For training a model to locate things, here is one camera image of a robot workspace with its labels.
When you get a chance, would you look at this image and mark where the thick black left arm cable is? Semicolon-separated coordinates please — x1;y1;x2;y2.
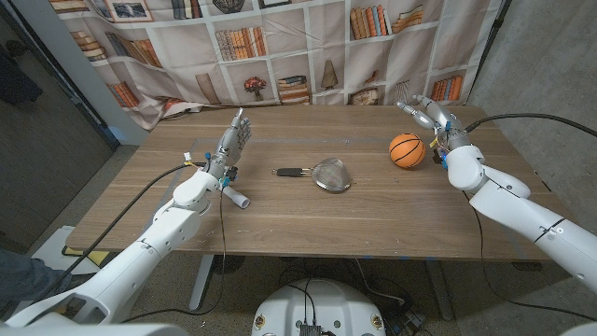
41;161;207;300

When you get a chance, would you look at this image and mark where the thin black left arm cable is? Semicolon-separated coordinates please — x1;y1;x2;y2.
118;184;229;324

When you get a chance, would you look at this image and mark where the metal mesh sieve black handle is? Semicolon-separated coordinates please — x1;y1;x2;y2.
271;157;356;194

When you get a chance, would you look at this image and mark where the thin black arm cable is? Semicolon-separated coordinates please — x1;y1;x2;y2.
118;184;229;324
464;190;597;324

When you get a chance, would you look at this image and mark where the white table leg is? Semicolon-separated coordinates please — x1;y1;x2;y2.
188;254;215;312

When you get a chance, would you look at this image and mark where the printed bookshelf backdrop cloth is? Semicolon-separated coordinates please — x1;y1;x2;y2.
49;0;506;132

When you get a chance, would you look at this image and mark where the yellow flat floor object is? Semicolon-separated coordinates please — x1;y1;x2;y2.
62;245;111;268

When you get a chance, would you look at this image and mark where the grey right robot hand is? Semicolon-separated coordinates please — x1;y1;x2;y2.
396;94;472;151

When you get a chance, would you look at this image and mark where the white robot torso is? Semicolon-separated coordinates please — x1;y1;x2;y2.
250;278;387;336

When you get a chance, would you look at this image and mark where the black backdrop stand pole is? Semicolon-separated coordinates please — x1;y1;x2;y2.
465;0;514;105

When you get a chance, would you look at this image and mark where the person's leg in blue jeans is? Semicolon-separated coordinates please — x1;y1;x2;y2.
0;248;74;312

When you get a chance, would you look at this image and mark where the short white plastic tube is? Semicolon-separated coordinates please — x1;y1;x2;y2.
223;185;252;210

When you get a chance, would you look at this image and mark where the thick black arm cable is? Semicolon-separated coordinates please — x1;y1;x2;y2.
465;112;597;139
41;161;207;300

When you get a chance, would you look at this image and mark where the grey power strip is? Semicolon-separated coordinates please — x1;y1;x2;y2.
396;308;426;332

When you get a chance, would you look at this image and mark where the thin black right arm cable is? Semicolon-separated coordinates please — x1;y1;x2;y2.
464;190;597;324

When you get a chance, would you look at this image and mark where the white floor cable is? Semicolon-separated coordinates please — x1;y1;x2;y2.
354;259;406;305

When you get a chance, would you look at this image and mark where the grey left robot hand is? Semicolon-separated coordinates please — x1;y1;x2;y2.
204;107;253;181

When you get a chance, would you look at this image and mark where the small orange basketball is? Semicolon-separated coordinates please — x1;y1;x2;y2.
388;133;427;170

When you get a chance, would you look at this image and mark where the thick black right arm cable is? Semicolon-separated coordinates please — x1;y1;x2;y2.
465;112;597;139

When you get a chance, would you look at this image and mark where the grey table leg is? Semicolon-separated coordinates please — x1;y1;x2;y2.
423;259;454;322

